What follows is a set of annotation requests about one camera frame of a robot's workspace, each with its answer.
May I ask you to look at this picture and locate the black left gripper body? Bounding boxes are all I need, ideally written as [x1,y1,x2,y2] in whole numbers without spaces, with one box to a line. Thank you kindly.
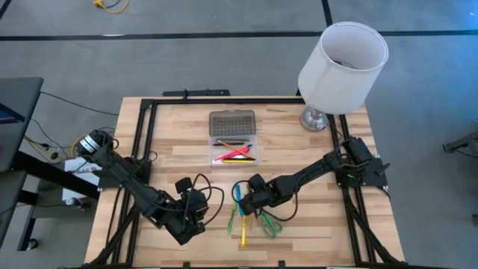
[164,196,209,247]

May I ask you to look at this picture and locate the orange pencil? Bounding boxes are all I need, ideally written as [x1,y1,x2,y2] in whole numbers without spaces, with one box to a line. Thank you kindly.
[217,140,248,157]

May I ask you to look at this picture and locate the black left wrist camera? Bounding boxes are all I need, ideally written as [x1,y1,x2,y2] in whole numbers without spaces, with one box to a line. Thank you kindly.
[174,176,193,194]

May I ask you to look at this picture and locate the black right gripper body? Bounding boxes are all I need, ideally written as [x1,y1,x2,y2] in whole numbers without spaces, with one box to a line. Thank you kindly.
[255,182,287,211]

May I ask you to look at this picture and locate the grey desk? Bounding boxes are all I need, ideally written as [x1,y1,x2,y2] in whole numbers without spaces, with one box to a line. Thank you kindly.
[0,76,45,173]

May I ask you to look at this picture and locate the pink pen with blue cap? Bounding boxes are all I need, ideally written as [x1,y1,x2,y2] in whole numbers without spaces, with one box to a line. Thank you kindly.
[223,144,254,160]

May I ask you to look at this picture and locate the black desk legs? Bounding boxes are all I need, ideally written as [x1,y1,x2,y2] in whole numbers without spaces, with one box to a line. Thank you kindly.
[0,151,102,251]

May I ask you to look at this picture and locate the green scissors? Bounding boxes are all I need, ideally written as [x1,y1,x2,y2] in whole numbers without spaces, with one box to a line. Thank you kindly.
[260,209,284,241]

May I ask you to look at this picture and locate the clear plastic supply box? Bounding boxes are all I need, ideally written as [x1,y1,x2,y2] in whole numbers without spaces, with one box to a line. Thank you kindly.
[208,109,259,167]

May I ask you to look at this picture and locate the yellow cable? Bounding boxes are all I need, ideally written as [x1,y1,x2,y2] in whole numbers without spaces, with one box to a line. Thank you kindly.
[93,0,130,15]

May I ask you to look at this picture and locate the black aluminium table frame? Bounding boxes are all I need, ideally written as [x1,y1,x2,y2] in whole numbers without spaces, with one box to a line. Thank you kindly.
[84,96,408,269]

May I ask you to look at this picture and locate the green mechanical pencil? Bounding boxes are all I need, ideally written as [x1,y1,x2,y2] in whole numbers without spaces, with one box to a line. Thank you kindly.
[226,201,239,235]

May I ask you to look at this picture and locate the white shade table lamp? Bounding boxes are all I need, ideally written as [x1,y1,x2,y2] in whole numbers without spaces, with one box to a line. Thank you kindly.
[297,21,390,133]

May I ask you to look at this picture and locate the black power strip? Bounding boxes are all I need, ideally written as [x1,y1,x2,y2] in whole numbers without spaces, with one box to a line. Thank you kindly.
[162,88,232,98]

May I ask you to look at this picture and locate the dark laptop screen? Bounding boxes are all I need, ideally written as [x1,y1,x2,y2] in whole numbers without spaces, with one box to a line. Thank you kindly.
[0,102,26,125]

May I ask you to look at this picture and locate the pink highlighter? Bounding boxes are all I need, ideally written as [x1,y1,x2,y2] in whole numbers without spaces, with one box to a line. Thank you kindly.
[212,152,243,164]

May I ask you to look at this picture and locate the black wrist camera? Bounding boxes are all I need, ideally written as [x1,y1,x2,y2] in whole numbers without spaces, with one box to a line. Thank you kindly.
[174,176,193,194]
[248,173,267,191]

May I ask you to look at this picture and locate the black stand leg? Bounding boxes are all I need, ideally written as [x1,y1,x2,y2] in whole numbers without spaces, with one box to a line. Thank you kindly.
[442,129,478,160]

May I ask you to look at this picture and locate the white box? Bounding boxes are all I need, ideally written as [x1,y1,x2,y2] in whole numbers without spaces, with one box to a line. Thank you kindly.
[61,155,108,202]

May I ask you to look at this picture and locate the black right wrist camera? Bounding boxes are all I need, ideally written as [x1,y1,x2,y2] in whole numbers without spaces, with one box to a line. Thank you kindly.
[248,173,267,191]

